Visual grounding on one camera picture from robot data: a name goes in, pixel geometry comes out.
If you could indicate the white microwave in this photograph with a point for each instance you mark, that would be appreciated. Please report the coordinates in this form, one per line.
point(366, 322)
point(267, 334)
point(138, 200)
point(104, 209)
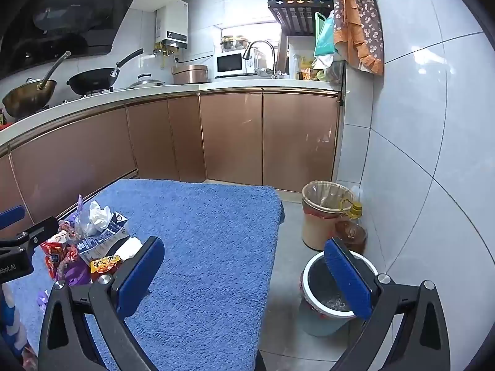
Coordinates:
point(230, 65)

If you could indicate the green plastic bag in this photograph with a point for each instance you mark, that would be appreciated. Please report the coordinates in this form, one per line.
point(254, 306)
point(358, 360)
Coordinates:
point(324, 40)

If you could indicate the black wok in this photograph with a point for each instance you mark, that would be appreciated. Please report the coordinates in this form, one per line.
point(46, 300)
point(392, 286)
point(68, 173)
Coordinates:
point(91, 81)

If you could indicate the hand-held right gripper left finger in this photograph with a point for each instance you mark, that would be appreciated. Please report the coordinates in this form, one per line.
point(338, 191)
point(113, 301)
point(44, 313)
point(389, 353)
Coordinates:
point(140, 276)

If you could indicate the black shelf rack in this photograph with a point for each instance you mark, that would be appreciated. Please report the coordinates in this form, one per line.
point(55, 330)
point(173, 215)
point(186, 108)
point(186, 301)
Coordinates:
point(299, 17)

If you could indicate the brass wok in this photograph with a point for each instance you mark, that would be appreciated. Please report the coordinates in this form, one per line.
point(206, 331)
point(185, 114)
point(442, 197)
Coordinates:
point(27, 98)

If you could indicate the yellow red snack packet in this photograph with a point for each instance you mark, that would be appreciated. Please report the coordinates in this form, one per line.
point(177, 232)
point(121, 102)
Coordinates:
point(104, 266)

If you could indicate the red clear snack wrapper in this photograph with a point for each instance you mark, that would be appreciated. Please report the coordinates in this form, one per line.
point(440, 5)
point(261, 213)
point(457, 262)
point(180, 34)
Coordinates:
point(56, 257)

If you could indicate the purple rubber glove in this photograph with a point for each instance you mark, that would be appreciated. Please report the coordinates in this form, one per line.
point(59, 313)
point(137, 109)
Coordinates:
point(41, 300)

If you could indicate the steel bowls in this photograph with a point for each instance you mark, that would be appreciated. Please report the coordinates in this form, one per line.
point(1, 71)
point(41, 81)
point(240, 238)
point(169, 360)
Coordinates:
point(234, 43)

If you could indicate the blue white milk carton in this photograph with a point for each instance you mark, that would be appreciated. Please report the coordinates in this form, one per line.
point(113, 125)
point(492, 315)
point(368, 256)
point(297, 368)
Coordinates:
point(112, 228)

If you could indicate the copper kitchen base cabinets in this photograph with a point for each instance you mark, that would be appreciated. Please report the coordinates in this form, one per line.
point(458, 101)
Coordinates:
point(232, 135)

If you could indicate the steel pot lid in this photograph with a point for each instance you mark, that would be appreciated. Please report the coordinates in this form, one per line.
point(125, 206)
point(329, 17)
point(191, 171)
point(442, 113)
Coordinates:
point(146, 82)

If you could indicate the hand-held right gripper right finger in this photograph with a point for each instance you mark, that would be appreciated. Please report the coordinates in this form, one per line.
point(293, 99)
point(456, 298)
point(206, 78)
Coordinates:
point(348, 278)

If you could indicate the white plastic bag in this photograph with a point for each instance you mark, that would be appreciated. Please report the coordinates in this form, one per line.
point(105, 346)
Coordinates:
point(323, 62)

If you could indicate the steel kitchen faucet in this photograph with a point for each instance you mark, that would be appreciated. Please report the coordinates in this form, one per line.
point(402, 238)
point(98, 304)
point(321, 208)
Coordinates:
point(270, 52)

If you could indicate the beige bin with plastic liner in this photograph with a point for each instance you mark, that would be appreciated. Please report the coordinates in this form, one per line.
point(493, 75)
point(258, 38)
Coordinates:
point(317, 228)

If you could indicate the person's left hand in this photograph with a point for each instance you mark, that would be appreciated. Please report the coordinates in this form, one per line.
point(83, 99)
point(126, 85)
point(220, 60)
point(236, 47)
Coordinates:
point(7, 317)

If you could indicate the black range hood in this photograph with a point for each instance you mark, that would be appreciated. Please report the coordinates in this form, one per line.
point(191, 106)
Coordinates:
point(58, 19)

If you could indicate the yellow food packages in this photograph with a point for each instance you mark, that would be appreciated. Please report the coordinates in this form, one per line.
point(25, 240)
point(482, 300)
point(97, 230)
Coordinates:
point(307, 72)

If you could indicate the blue terry towel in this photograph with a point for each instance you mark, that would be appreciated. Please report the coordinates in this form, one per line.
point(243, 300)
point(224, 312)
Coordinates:
point(209, 247)

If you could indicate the cardboard box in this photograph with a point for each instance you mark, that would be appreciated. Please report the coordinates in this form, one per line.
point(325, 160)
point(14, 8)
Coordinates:
point(190, 75)

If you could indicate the white tissue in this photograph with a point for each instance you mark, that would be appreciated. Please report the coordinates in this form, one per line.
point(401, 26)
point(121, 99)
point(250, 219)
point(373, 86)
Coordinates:
point(98, 218)
point(127, 248)

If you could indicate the blue bin with white rim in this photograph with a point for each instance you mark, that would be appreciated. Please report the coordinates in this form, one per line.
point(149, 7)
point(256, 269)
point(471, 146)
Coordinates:
point(321, 317)

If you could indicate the white water heater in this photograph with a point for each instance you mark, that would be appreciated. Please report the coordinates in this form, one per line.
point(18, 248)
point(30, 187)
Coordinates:
point(173, 23)

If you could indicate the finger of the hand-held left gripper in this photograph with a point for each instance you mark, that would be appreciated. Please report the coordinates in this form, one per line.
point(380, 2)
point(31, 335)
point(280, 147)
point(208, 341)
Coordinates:
point(38, 231)
point(11, 217)

